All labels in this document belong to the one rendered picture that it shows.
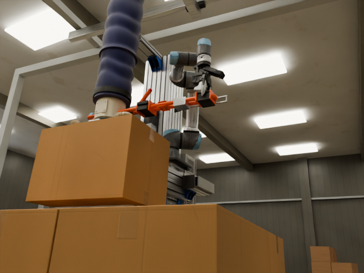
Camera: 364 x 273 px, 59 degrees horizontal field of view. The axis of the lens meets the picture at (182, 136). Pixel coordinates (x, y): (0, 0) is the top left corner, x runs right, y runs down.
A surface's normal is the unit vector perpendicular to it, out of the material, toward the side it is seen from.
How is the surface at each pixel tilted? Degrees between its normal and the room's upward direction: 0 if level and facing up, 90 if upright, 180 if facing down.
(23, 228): 90
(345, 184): 90
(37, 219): 90
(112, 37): 99
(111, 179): 89
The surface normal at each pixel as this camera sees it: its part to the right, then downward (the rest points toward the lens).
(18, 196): 0.88, -0.14
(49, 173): -0.43, -0.35
